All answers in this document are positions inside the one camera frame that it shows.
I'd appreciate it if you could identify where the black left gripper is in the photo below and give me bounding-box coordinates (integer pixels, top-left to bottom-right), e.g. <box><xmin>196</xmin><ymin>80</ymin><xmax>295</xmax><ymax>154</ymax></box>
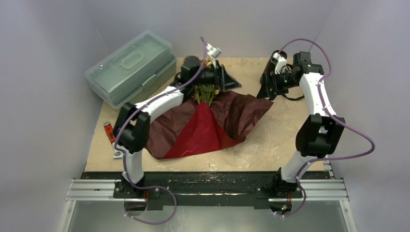
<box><xmin>191</xmin><ymin>60</ymin><xmax>240</xmax><ymax>91</ymax></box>

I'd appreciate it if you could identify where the black ribbon with gold lettering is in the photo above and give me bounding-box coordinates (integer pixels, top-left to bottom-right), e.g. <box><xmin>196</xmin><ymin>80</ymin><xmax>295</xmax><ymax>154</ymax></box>
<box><xmin>281</xmin><ymin>91</ymin><xmax>305</xmax><ymax>102</ymax></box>

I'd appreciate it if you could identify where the flower bouquet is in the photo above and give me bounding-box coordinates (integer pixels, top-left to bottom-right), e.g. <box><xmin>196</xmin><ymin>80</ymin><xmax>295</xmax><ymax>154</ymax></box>
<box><xmin>145</xmin><ymin>91</ymin><xmax>273</xmax><ymax>160</ymax></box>

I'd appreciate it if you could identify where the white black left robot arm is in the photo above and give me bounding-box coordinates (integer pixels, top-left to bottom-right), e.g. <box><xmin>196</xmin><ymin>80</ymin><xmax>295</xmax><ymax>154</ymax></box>
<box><xmin>113</xmin><ymin>56</ymin><xmax>242</xmax><ymax>198</ymax></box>

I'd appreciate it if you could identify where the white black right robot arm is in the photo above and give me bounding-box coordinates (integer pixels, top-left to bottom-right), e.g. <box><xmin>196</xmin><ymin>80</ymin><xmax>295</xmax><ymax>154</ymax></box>
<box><xmin>257</xmin><ymin>50</ymin><xmax>345</xmax><ymax>197</ymax></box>

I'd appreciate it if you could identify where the translucent green plastic toolbox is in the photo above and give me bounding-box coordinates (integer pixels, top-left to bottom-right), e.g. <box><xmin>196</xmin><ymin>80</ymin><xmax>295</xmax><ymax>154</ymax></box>
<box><xmin>85</xmin><ymin>30</ymin><xmax>177</xmax><ymax>109</ymax></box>

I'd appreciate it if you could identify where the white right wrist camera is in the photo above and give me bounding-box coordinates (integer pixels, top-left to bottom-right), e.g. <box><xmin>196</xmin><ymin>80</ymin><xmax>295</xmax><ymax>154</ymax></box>
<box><xmin>271</xmin><ymin>52</ymin><xmax>287</xmax><ymax>74</ymax></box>

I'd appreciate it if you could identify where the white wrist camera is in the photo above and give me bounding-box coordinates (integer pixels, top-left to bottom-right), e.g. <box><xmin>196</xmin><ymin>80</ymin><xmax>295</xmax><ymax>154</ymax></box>
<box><xmin>206</xmin><ymin>43</ymin><xmax>222</xmax><ymax>59</ymax></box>
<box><xmin>271</xmin><ymin>52</ymin><xmax>287</xmax><ymax>74</ymax></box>

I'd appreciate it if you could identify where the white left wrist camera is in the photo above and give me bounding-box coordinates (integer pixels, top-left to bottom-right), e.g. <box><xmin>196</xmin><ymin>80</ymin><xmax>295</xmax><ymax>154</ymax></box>
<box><xmin>206</xmin><ymin>43</ymin><xmax>222</xmax><ymax>59</ymax></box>

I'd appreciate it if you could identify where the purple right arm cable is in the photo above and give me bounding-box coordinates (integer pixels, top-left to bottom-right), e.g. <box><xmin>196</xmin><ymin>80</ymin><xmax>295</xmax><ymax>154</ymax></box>
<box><xmin>277</xmin><ymin>39</ymin><xmax>376</xmax><ymax>218</ymax></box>

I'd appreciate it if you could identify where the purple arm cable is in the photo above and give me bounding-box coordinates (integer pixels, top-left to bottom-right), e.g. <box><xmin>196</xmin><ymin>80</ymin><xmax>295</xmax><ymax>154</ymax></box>
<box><xmin>277</xmin><ymin>39</ymin><xmax>376</xmax><ymax>218</ymax></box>
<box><xmin>114</xmin><ymin>36</ymin><xmax>209</xmax><ymax>225</ymax></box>

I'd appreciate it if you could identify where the aluminium front frame rail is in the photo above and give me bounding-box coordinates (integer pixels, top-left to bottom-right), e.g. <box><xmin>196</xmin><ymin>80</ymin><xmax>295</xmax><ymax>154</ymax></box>
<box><xmin>66</xmin><ymin>179</ymin><xmax>349</xmax><ymax>203</ymax></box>

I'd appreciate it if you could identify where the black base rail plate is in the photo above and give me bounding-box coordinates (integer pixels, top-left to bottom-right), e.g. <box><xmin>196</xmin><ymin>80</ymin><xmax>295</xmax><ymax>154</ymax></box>
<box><xmin>80</xmin><ymin>171</ymin><xmax>331</xmax><ymax>211</ymax></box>

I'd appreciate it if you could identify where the red-handled adjustable wrench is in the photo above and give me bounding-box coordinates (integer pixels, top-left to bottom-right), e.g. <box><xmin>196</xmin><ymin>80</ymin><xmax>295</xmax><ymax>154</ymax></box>
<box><xmin>103</xmin><ymin>121</ymin><xmax>123</xmax><ymax>159</ymax></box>

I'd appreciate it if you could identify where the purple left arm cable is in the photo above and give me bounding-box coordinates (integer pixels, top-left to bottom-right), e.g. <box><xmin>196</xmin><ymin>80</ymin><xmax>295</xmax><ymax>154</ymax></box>
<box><xmin>114</xmin><ymin>36</ymin><xmax>209</xmax><ymax>225</ymax></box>

